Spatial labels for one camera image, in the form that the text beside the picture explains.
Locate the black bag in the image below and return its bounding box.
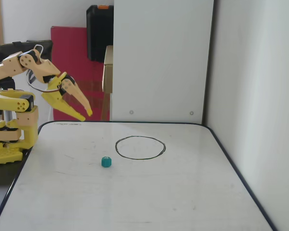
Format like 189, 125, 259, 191
0, 39, 53, 68

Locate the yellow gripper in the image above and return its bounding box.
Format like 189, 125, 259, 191
40, 71, 93, 122

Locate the red board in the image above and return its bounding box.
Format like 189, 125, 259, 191
50, 26, 111, 122

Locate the black drawn circle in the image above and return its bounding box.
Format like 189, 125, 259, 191
115, 135, 167, 161

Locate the black case with orange latch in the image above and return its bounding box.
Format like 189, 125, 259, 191
86, 4, 115, 63

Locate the cardboard box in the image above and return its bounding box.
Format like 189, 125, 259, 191
102, 45, 114, 95

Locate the small green cube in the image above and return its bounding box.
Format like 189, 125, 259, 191
101, 156, 113, 168

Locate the white dry-erase board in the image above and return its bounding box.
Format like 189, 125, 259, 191
0, 120, 279, 231

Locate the white upright panel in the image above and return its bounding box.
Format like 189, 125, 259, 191
110, 0, 218, 125

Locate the black and silver tripod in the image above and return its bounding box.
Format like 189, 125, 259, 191
0, 76, 16, 121

